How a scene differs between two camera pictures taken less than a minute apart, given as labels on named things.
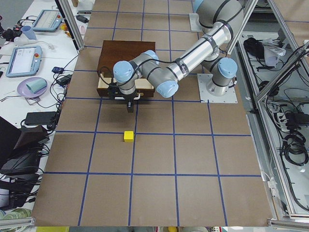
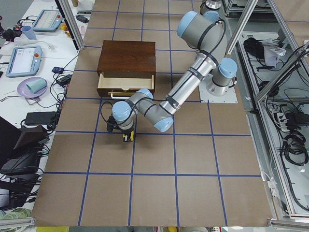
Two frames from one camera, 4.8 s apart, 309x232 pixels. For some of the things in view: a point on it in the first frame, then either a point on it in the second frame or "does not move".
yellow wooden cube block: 128,136 does not move
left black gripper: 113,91 to 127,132
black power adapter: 40,118 does not move
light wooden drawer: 145,87 does not move
